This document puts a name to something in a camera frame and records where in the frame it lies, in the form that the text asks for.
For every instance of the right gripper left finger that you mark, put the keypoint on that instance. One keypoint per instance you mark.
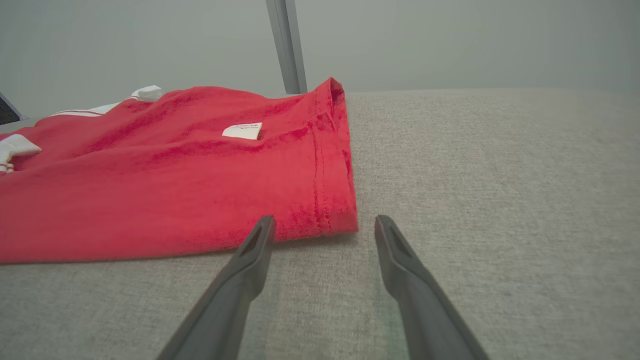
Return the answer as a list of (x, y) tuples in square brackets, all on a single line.
[(225, 310)]

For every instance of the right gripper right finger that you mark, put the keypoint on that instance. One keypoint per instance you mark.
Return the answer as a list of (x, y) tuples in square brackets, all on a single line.
[(425, 320)]

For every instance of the red basketball jersey number 23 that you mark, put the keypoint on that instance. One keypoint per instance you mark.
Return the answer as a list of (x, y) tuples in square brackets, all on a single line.
[(150, 190)]

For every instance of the grey fabric sofa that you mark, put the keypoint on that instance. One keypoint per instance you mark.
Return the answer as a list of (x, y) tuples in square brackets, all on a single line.
[(500, 225)]

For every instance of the dark grey framed panel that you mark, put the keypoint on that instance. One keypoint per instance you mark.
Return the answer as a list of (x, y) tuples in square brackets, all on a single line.
[(6, 112)]

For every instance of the grey metal partition post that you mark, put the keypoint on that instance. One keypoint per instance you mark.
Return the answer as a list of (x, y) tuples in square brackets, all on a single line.
[(287, 45)]

